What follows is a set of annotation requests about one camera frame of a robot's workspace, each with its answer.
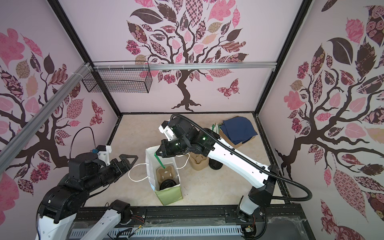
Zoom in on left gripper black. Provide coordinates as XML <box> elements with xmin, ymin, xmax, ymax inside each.
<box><xmin>85</xmin><ymin>153</ymin><xmax>139</xmax><ymax>193</ymax></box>

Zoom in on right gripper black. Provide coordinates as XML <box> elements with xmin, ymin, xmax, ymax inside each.
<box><xmin>155</xmin><ymin>139</ymin><xmax>191</xmax><ymax>159</ymax></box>

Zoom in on green straw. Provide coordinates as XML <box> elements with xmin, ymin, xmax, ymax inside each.
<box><xmin>154</xmin><ymin>153</ymin><xmax>166</xmax><ymax>169</ymax></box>

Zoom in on paper gift bag with handles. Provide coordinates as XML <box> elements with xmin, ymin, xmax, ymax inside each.
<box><xmin>130</xmin><ymin>146</ymin><xmax>184</xmax><ymax>206</ymax></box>

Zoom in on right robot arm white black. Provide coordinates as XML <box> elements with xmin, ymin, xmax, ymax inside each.
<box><xmin>156</xmin><ymin>114</ymin><xmax>313</xmax><ymax>222</ymax></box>

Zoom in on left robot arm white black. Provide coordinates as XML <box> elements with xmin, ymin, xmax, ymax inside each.
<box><xmin>36</xmin><ymin>153</ymin><xmax>138</xmax><ymax>240</ymax></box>

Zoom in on black coffee lid stack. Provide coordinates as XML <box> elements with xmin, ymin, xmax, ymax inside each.
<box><xmin>209</xmin><ymin>159</ymin><xmax>223</xmax><ymax>170</ymax></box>

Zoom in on brown pulp cup carrier stack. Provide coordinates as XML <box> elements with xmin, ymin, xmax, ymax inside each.
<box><xmin>190</xmin><ymin>152</ymin><xmax>210</xmax><ymax>171</ymax></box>

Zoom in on cardboard box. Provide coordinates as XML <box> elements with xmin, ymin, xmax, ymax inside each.
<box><xmin>220</xmin><ymin>130</ymin><xmax>258</xmax><ymax>148</ymax></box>

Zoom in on dark blue napkins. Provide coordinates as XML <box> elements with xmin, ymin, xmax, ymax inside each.
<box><xmin>221</xmin><ymin>117</ymin><xmax>255</xmax><ymax>133</ymax></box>

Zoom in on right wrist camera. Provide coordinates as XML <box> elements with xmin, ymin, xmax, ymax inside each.
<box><xmin>159</xmin><ymin>121</ymin><xmax>175</xmax><ymax>142</ymax></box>

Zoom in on white slotted cable duct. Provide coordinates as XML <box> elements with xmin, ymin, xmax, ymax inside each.
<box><xmin>68</xmin><ymin>225</ymin><xmax>244</xmax><ymax>240</ymax></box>

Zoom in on aluminium rail left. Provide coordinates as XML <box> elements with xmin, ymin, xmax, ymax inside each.
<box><xmin>1</xmin><ymin>63</ymin><xmax>92</xmax><ymax>173</ymax></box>

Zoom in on black wire basket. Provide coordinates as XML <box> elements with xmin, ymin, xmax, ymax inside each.
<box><xmin>82</xmin><ymin>60</ymin><xmax>153</xmax><ymax>94</ymax></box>

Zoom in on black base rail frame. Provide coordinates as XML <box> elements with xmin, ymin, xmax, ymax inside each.
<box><xmin>66</xmin><ymin>204</ymin><xmax>315</xmax><ymax>240</ymax></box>

